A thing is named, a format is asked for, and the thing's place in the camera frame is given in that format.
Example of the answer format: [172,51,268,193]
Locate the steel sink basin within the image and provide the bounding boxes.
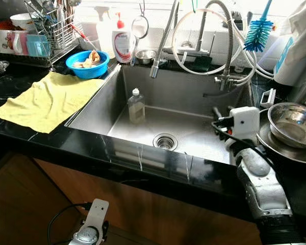
[65,63,259,167]

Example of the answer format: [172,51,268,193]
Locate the dark wooden cabinet front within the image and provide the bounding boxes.
[0,151,263,245]

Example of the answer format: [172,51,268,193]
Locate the green scouring pad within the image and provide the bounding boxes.
[194,55,213,72]

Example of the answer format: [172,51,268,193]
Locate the small white plastic holder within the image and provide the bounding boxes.
[260,88,277,109]

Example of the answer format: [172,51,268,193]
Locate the steel sink drain strainer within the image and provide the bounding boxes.
[152,132,179,152]

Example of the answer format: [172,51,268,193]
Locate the clear plastic tube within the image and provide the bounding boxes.
[170,8,256,77]
[232,23,274,86]

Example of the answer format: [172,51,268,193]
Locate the large steel bowl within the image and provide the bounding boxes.
[257,109,306,165]

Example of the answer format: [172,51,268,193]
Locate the small steel bowl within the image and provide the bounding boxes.
[267,102,306,150]

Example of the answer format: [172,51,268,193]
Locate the clear dish soap bottle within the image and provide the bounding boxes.
[127,87,146,125]

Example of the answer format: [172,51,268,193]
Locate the white water filter canister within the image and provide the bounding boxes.
[273,32,306,87]

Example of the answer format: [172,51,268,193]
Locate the blue bottle brush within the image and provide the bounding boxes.
[243,0,274,53]

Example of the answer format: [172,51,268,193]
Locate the steel flexible faucet spout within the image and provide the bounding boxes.
[149,0,180,79]

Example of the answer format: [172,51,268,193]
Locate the small steel cup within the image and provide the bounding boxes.
[135,49,158,65]

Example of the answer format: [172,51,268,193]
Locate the white soap dispenser red pump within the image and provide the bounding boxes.
[112,12,137,65]

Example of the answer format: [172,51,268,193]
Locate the beige hanging towel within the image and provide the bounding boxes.
[286,0,306,57]

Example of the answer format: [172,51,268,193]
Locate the blue plastic bowl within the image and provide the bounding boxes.
[65,50,111,80]

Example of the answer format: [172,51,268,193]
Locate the brown and white food scraps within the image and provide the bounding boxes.
[71,50,101,69]

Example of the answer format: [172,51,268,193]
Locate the yellow cloth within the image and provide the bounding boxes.
[0,70,106,135]

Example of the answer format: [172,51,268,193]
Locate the white spray bottle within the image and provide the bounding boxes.
[93,5,118,52]

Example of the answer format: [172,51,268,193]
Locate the teal plastic cup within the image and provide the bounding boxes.
[25,34,52,58]

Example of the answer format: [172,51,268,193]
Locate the white printed mug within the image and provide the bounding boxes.
[0,30,17,55]

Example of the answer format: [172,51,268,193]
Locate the white ceramic bowl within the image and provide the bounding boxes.
[9,13,35,32]

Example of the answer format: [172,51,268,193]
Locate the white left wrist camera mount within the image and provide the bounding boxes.
[84,199,110,238]

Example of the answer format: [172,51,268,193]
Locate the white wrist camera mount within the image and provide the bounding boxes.
[229,106,261,145]
[84,199,110,238]

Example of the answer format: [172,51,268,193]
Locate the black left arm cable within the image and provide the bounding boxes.
[47,203,92,245]

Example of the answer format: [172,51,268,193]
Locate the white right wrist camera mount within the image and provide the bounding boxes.
[229,106,261,145]

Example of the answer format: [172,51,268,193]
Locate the steel corrugated hose with valve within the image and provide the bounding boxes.
[196,0,245,92]

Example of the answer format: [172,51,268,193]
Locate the steel faucet post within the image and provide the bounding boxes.
[162,9,211,58]

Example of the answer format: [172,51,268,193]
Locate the metal ring strainer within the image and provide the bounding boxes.
[131,0,150,41]

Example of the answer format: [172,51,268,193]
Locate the red handled utensil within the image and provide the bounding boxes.
[68,21,95,49]

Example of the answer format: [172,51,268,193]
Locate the wire dish drying rack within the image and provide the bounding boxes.
[23,0,78,54]

